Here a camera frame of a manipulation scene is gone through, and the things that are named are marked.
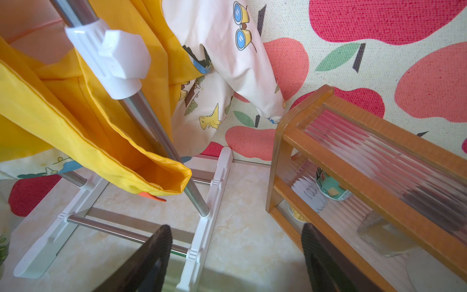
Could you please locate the steel white clothes rack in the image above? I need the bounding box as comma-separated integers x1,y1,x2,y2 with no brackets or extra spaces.
1,1,218,291

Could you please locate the wooden glass shelf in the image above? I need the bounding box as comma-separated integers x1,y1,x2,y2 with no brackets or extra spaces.
266,85,467,292

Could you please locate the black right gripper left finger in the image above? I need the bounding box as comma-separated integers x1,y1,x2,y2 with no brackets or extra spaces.
94,225,173,292

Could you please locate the green patterned cup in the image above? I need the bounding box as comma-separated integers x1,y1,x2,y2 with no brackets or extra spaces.
316,167,353,201

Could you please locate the yellow jacket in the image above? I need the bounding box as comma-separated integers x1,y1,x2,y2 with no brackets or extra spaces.
1,1,198,196

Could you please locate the white frosted cup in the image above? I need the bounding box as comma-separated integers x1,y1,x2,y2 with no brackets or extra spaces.
292,161,327,213

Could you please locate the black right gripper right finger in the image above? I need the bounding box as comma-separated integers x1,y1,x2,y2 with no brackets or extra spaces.
301,223,381,292

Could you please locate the yellow white jar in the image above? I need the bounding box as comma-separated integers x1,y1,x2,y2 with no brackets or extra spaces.
287,204,306,223

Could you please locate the white dinosaur print jacket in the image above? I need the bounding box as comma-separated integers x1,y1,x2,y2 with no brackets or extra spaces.
0,0,286,269

